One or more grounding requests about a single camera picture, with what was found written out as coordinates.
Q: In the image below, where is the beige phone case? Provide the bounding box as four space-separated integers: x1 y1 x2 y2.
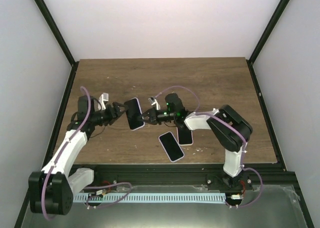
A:
176 126 195 146

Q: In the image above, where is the light blue slotted cable duct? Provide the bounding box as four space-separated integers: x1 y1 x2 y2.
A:
73 193 226 204

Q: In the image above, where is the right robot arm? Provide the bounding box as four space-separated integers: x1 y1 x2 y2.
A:
136 93 253 190

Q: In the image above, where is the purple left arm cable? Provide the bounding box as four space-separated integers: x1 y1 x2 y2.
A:
40 86 133 220

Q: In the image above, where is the light blue phone case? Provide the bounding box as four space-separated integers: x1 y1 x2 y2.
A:
123 97 146 132

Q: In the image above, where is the black frame post right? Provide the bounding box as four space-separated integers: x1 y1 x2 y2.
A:
248 0 298 64

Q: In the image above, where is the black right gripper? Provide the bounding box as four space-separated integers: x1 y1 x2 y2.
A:
137 107 177 126

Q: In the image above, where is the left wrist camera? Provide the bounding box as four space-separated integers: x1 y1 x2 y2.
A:
98 92 109 111

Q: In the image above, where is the lavender phone case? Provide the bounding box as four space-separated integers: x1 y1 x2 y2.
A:
158 131 186 163

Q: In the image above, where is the black frame post left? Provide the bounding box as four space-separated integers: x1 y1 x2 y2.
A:
26 0 77 67

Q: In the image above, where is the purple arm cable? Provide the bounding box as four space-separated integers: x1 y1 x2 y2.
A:
154 85 264 209
40 86 133 220

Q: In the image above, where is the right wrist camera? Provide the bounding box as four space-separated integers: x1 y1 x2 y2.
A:
148 96 161 110

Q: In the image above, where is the black frame post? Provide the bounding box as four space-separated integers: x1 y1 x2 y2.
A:
248 0 298 64
26 0 77 67

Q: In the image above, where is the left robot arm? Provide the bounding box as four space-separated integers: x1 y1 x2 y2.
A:
28 93 128 217

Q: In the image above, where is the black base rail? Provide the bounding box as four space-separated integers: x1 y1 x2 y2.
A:
70 163 299 192

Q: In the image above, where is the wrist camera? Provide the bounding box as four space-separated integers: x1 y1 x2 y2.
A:
98 92 109 111
148 96 161 110

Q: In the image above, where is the white-edged black smartphone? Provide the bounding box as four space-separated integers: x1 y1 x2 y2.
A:
159 132 184 161

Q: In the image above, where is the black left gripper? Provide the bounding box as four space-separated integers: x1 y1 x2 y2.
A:
91 102 130 127

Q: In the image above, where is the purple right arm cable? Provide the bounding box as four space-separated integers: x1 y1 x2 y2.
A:
154 85 264 209

